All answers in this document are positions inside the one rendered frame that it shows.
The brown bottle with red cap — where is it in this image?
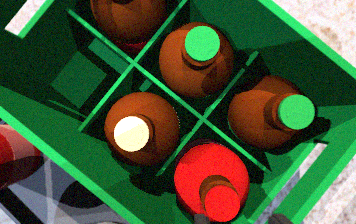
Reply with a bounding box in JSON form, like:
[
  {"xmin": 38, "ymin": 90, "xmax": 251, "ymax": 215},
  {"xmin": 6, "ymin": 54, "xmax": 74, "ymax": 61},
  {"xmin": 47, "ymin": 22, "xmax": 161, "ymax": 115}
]
[{"xmin": 90, "ymin": 0, "xmax": 168, "ymax": 56}]

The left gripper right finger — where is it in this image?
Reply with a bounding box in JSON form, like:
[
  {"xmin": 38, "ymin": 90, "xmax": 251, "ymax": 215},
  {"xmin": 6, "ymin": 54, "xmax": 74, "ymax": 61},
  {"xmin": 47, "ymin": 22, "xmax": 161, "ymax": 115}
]
[{"xmin": 268, "ymin": 213, "xmax": 294, "ymax": 224}]

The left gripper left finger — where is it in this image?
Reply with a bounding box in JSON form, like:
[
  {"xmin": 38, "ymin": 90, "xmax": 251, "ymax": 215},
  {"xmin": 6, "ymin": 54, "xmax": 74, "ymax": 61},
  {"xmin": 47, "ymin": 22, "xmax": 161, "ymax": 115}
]
[{"xmin": 194, "ymin": 214, "xmax": 210, "ymax": 224}]

